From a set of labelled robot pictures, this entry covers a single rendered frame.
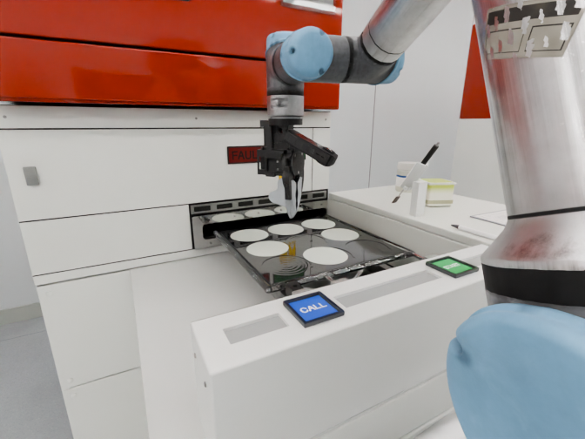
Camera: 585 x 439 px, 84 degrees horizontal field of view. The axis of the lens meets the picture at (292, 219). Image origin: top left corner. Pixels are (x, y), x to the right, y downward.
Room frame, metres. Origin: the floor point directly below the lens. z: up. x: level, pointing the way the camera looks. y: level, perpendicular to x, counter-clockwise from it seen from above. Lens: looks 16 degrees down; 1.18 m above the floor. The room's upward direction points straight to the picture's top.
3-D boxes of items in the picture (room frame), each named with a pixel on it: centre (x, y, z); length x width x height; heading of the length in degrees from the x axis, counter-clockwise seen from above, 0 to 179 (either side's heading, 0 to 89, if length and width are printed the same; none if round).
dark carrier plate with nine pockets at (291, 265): (0.77, -0.03, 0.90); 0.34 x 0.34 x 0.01; 28
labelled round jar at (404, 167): (1.08, -0.39, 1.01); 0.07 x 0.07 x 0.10
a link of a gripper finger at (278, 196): (0.69, 0.02, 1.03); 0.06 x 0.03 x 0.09; 68
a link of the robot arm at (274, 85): (0.70, 0.01, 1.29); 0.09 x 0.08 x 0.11; 17
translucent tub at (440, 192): (0.89, -0.40, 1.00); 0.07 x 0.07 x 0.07; 5
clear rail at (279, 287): (0.61, -0.12, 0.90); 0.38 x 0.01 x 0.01; 118
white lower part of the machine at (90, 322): (1.17, 0.40, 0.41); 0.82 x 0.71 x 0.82; 118
